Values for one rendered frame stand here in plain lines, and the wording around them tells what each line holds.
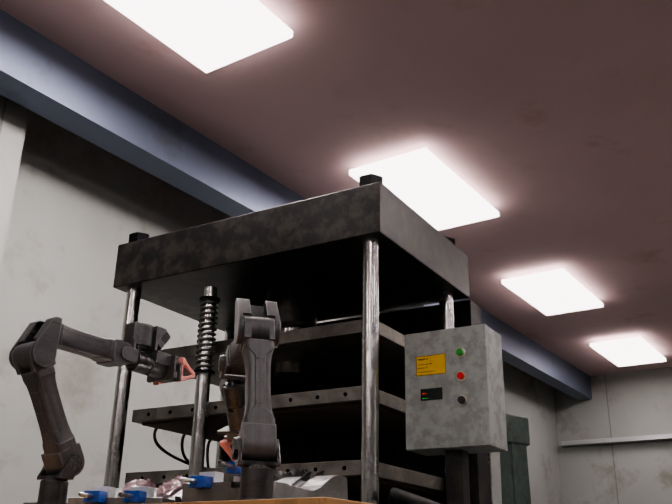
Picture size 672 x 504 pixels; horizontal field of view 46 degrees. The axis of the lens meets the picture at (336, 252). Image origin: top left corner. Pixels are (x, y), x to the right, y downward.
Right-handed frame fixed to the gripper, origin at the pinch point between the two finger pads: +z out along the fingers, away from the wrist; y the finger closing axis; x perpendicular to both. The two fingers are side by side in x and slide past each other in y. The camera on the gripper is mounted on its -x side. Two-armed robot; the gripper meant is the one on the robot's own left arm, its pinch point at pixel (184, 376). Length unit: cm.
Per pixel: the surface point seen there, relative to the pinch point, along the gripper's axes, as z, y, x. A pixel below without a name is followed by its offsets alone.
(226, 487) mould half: -8.0, -26.3, 32.1
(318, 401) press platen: 71, 4, -7
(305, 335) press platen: 72, 12, -33
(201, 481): -11.5, -21.3, 30.9
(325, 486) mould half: 19, -37, 29
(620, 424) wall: 973, 139, -166
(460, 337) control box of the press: 79, -48, -26
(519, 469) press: 550, 121, -50
